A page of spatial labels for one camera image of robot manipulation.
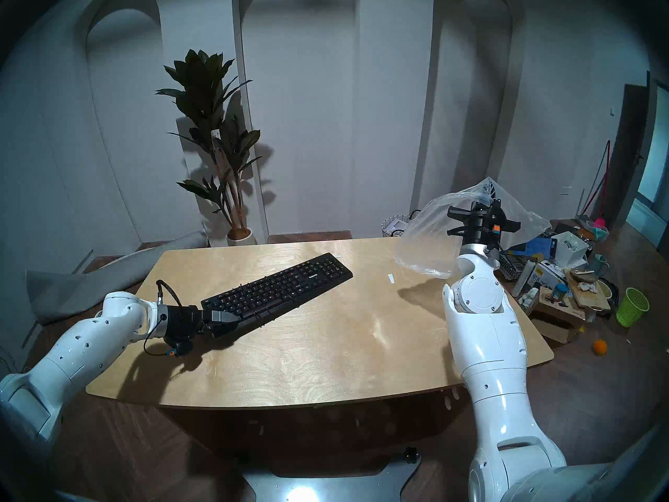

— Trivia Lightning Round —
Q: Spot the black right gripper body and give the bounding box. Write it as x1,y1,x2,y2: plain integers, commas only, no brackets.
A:
448,200,505,246

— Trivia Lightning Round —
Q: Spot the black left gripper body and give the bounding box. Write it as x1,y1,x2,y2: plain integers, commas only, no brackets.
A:
166,304,213,343

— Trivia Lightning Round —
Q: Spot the clear plastic bag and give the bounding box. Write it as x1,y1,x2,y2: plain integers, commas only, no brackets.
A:
393,177,552,278

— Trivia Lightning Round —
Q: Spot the black computer keyboard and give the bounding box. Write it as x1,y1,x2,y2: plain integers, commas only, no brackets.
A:
201,253,354,335

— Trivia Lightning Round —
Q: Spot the metal dish rack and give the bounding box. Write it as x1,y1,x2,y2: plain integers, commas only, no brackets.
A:
499,250,529,281

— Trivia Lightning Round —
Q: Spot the blue product box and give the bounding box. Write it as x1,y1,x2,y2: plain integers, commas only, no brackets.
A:
523,237,557,258

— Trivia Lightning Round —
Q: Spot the white paper roll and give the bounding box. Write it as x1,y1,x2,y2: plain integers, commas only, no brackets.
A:
512,259,538,298

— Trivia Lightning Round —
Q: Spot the white printed carton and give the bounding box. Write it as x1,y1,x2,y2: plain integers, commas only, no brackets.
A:
528,260,568,292

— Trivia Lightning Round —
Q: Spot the white plastic bin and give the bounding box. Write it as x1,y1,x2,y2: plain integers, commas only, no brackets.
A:
551,231,594,269

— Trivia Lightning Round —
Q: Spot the brown cardboard box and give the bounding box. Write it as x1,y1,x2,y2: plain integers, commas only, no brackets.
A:
530,287,589,345

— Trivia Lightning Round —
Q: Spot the grey rolled mat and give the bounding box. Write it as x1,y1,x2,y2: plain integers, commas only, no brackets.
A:
25,230,209,326

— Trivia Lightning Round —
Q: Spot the wooden cutting board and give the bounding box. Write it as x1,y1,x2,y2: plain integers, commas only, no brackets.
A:
564,268,611,312

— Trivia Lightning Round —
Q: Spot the dark brown door leaf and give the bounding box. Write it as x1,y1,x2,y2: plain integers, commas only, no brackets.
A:
612,83,651,230

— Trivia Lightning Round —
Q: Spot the white bowl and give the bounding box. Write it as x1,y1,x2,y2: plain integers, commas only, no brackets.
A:
596,279,620,318

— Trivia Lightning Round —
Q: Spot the green plastic waste basket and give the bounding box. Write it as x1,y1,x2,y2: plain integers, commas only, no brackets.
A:
615,288,650,328

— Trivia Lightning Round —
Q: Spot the tall potted plant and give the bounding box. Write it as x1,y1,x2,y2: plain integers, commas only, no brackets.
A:
155,49,263,247

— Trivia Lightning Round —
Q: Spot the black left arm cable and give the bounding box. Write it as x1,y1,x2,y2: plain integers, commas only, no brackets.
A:
143,279,182,357

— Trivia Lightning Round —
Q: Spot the wicker basket with handle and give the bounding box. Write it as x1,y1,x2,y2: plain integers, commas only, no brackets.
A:
382,210,421,238

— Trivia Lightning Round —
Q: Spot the red handled broom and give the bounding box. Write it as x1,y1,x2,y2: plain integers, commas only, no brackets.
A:
580,140,611,230

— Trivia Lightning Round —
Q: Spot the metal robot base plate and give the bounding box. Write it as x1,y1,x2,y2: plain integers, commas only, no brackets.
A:
238,446,423,502

